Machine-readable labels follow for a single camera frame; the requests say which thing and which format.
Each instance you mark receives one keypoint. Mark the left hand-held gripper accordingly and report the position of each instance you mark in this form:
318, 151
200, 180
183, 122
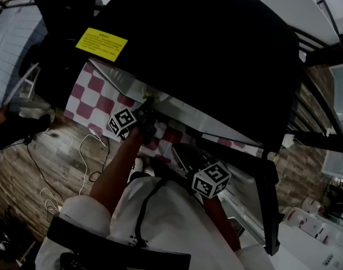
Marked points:
122, 122

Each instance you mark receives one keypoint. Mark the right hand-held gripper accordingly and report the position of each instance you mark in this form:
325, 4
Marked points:
212, 180

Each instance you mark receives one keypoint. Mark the white mini fridge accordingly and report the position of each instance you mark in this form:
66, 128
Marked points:
202, 52

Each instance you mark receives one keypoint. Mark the person's right forearm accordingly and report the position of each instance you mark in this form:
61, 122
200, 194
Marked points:
222, 221

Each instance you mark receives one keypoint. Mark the person's left forearm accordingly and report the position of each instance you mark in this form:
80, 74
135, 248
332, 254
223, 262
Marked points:
115, 173

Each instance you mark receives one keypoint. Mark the person's left shoe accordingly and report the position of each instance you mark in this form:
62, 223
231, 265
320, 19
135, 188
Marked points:
137, 169

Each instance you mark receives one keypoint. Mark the red white checkered table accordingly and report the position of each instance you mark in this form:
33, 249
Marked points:
95, 86

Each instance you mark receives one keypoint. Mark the person's white shirt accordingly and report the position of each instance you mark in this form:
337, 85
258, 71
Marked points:
174, 221

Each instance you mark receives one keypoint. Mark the black chest-mounted device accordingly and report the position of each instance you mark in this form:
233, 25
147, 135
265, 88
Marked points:
109, 245

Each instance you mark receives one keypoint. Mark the white jug red label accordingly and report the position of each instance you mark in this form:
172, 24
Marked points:
311, 205
327, 233
312, 226
291, 216

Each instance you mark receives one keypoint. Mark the black office chair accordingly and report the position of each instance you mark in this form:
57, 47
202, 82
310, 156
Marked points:
55, 24

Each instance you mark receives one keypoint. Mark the black metal railing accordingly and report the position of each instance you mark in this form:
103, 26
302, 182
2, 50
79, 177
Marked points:
317, 141

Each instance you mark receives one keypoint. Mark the white gridded cloth table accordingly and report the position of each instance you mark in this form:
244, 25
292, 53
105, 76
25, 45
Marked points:
10, 38

